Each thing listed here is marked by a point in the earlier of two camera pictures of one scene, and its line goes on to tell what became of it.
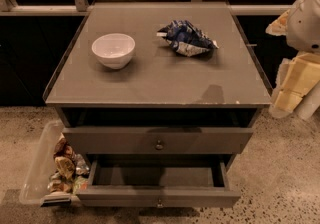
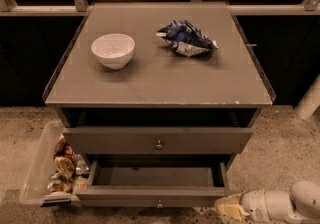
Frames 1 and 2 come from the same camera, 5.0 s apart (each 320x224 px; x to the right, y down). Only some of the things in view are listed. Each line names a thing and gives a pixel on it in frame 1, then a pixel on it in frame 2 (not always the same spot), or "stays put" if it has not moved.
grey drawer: x=160 y=181 stays put
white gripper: x=305 y=26 to x=253 y=202
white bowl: x=114 y=50 stays put
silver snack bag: x=82 y=168 stays put
